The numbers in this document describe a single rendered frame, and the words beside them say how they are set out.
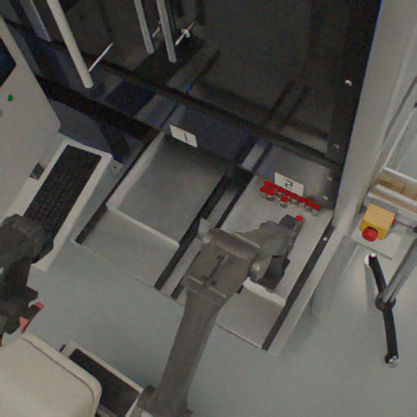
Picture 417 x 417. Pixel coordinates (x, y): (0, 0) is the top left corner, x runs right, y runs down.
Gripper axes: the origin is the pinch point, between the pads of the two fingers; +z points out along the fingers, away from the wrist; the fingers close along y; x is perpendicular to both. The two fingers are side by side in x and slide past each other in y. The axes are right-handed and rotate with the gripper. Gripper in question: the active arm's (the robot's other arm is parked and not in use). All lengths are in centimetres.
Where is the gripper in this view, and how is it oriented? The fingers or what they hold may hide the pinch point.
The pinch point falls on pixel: (267, 285)
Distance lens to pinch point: 151.2
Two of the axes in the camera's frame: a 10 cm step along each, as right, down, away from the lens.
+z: 0.0, 5.7, 8.2
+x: -8.5, -4.3, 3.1
